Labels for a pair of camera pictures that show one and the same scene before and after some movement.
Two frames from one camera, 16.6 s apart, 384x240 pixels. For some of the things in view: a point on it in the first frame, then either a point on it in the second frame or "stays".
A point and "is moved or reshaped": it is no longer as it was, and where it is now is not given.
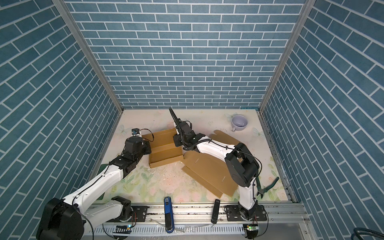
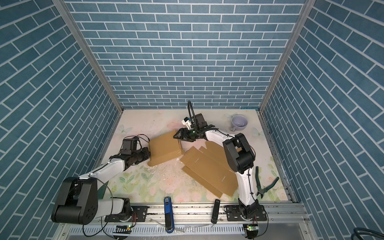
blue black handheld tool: x=168 y=215 stays
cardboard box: x=163 y=150 is moved or reshaped
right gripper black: x=176 y=138 → x=182 y=131
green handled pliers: x=262 y=191 stays
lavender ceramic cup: x=239 y=122 stays
